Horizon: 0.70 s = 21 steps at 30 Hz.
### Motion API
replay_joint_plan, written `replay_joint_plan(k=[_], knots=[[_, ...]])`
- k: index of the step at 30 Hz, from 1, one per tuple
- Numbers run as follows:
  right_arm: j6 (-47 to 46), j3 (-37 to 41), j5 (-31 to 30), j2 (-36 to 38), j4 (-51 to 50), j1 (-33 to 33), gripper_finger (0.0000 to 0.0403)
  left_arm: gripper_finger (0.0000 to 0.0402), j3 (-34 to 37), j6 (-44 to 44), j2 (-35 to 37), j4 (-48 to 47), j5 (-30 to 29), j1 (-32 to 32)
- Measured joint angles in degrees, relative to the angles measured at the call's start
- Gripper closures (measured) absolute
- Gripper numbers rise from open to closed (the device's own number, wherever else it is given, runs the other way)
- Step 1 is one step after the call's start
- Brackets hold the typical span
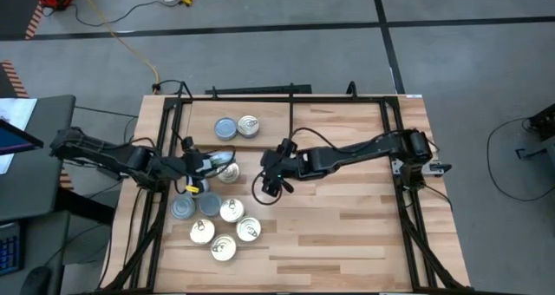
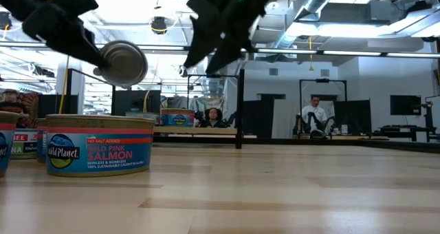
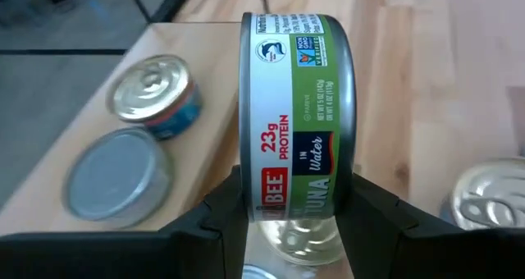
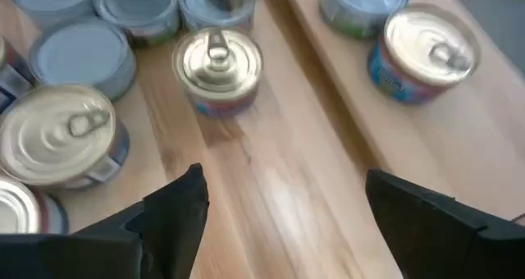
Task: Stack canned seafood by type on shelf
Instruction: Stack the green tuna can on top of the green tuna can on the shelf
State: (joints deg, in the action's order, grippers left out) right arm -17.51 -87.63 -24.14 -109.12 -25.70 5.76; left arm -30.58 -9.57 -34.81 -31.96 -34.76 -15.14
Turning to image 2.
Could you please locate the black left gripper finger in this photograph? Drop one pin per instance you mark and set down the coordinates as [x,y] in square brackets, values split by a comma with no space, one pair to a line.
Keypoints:
[79,0]
[62,31]

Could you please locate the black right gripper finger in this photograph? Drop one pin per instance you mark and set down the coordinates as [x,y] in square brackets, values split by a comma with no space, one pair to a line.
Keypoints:
[232,46]
[206,24]

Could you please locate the Bumble Bee light tuna can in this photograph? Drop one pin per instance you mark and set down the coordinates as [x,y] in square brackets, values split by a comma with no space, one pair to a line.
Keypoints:
[142,114]
[24,142]
[123,63]

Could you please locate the Wild Planet pink salmon can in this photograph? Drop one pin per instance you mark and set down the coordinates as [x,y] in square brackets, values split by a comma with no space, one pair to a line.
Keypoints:
[7,148]
[103,151]
[42,144]
[178,118]

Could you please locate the wooden shelf board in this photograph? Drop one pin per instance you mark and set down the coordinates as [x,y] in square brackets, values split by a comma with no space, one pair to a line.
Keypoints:
[213,130]

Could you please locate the black ceiling dome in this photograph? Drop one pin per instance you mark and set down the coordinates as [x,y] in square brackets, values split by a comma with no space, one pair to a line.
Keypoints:
[159,24]

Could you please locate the person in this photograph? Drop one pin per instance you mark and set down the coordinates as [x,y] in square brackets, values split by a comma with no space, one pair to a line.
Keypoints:
[314,111]
[213,115]

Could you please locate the black partition panel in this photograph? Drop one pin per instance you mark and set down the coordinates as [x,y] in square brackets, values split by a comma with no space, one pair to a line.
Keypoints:
[354,113]
[258,120]

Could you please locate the yellow pendant lamp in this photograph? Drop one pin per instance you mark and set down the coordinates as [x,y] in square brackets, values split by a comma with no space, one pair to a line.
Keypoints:
[311,68]

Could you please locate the patterned red tapestry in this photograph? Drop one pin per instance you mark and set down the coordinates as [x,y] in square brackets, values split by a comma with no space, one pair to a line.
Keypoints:
[24,106]

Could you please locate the black background robot arms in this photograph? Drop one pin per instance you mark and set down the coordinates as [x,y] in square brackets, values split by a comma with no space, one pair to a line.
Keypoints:
[296,125]

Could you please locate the long strip light bar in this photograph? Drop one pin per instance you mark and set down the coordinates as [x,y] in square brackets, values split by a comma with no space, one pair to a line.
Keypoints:
[395,54]

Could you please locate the black background desk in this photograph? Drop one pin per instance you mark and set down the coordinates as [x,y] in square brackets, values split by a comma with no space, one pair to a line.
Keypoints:
[398,129]

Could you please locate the grey wall vent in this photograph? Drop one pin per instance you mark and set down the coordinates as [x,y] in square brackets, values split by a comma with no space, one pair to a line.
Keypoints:
[273,72]
[324,72]

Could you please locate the black metal shelf frame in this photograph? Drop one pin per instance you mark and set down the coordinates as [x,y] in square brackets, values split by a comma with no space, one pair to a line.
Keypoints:
[240,124]

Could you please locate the black background stand frame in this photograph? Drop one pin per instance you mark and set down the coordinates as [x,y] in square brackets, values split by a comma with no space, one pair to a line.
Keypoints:
[323,80]

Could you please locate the black wall monitor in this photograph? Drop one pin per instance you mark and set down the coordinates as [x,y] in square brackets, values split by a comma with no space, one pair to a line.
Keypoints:
[405,105]

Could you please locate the black camera tripod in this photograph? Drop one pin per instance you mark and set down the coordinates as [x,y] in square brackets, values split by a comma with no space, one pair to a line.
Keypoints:
[428,117]

